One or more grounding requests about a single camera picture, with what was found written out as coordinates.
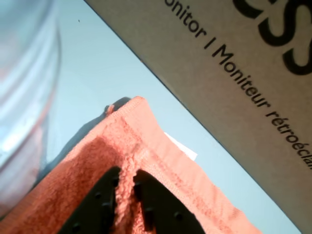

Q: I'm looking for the orange terry towel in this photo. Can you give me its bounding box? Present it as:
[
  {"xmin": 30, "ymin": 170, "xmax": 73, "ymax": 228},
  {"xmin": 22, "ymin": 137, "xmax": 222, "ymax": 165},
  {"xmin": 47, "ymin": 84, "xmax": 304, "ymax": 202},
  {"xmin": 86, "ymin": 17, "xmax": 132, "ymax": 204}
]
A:
[{"xmin": 0, "ymin": 96, "xmax": 269, "ymax": 234}]

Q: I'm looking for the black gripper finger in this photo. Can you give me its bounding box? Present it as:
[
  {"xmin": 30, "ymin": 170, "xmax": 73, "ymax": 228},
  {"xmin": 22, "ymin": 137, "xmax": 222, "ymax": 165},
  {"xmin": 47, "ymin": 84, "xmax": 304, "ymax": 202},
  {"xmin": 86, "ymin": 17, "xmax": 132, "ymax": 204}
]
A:
[
  {"xmin": 58, "ymin": 166, "xmax": 122, "ymax": 234},
  {"xmin": 133, "ymin": 169, "xmax": 203, "ymax": 234}
]

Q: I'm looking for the brown cardboard monitor box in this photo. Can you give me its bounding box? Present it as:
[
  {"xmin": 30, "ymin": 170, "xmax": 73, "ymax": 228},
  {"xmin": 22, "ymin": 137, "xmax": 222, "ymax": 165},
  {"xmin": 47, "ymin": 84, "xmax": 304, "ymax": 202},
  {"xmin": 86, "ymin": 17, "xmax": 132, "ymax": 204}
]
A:
[{"xmin": 84, "ymin": 0, "xmax": 312, "ymax": 234}]

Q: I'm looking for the clear plastic jar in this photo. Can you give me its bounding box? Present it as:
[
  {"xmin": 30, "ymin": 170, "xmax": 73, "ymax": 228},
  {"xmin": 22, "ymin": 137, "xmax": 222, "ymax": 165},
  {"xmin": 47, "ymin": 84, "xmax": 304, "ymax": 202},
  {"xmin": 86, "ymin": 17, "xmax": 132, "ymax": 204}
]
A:
[{"xmin": 0, "ymin": 0, "xmax": 63, "ymax": 171}]

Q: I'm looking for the white towel label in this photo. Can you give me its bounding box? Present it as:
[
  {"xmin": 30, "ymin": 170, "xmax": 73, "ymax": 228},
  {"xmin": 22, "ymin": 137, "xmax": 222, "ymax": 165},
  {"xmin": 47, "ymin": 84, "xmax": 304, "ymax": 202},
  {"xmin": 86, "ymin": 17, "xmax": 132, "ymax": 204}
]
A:
[{"xmin": 163, "ymin": 132, "xmax": 197, "ymax": 161}]

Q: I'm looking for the grey table mat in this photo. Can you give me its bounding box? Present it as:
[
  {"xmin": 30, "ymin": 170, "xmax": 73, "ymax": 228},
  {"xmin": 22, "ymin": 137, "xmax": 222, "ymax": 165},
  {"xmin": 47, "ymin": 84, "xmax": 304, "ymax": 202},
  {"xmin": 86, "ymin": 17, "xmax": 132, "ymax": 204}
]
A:
[{"xmin": 0, "ymin": 0, "xmax": 302, "ymax": 234}]

